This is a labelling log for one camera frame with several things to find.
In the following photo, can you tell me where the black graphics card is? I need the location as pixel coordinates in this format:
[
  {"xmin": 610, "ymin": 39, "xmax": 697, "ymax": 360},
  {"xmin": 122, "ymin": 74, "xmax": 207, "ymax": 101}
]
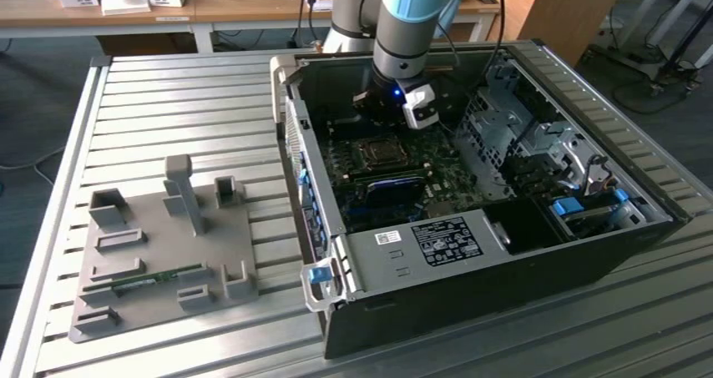
[{"xmin": 361, "ymin": 176, "xmax": 426, "ymax": 210}]

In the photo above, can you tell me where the black tripod stand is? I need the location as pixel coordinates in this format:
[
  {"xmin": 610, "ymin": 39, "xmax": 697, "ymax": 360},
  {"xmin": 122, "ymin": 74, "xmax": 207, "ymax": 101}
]
[{"xmin": 645, "ymin": 2, "xmax": 713, "ymax": 91}]

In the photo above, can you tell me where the wooden desk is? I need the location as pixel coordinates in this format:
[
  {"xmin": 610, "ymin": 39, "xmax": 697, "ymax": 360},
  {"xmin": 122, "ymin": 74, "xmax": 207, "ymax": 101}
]
[
  {"xmin": 192, "ymin": 0, "xmax": 506, "ymax": 54},
  {"xmin": 0, "ymin": 0, "xmax": 198, "ymax": 54}
]

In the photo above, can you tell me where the wooden cabinet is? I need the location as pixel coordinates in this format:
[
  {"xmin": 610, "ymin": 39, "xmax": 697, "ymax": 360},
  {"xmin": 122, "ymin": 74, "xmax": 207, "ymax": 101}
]
[{"xmin": 465, "ymin": 0, "xmax": 634, "ymax": 68}]

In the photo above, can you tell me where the silver metal drive cage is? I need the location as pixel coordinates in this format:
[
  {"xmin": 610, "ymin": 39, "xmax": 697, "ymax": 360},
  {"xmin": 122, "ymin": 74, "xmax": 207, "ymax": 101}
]
[{"xmin": 454, "ymin": 54, "xmax": 592, "ymax": 202}]

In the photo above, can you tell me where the silver CPU socket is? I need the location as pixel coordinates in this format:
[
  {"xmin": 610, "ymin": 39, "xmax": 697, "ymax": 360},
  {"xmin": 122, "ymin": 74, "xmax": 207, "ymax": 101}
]
[{"xmin": 350, "ymin": 137, "xmax": 407, "ymax": 169}]

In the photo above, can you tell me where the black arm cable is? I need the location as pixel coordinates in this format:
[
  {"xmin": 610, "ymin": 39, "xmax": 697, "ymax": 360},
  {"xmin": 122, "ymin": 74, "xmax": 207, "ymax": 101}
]
[{"xmin": 467, "ymin": 0, "xmax": 507, "ymax": 99}]

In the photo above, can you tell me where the grey power supply unit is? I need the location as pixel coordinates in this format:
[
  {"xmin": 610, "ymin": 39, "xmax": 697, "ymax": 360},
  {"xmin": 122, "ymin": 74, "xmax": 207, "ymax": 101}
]
[{"xmin": 333, "ymin": 209, "xmax": 511, "ymax": 302}]

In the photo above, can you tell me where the green PC motherboard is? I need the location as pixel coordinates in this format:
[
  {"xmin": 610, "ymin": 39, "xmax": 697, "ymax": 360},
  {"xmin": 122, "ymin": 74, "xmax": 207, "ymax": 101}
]
[{"xmin": 318, "ymin": 117, "xmax": 494, "ymax": 234}]

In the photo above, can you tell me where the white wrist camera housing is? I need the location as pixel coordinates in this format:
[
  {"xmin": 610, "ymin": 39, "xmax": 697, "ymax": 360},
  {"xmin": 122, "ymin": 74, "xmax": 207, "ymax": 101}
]
[{"xmin": 401, "ymin": 81, "xmax": 442, "ymax": 130}]

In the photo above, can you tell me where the black open PC case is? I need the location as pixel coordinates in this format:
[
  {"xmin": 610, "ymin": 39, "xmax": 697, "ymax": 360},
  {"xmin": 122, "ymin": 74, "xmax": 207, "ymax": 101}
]
[{"xmin": 268, "ymin": 38, "xmax": 713, "ymax": 360}]

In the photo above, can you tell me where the green RAM stick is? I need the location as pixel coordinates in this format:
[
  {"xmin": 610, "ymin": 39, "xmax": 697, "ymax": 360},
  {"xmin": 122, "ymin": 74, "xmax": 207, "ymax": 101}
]
[{"xmin": 111, "ymin": 265, "xmax": 202, "ymax": 291}]

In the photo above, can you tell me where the pale blue carrier strip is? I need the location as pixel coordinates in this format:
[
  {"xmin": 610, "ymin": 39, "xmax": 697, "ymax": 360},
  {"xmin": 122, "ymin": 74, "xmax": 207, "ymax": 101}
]
[{"xmin": 609, "ymin": 188, "xmax": 634, "ymax": 227}]

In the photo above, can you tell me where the grey plastic parts rack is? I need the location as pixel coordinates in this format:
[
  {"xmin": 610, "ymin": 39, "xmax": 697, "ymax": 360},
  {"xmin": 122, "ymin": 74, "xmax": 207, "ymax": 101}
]
[{"xmin": 65, "ymin": 154, "xmax": 262, "ymax": 345}]

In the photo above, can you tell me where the white box with round lid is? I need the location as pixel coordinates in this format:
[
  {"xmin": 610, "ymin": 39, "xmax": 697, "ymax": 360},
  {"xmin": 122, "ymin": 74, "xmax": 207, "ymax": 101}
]
[{"xmin": 99, "ymin": 0, "xmax": 152, "ymax": 17}]

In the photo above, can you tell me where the blue disk carrier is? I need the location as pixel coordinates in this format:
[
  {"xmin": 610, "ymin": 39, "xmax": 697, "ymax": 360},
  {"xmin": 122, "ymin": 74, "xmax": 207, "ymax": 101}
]
[{"xmin": 549, "ymin": 197, "xmax": 585, "ymax": 219}]

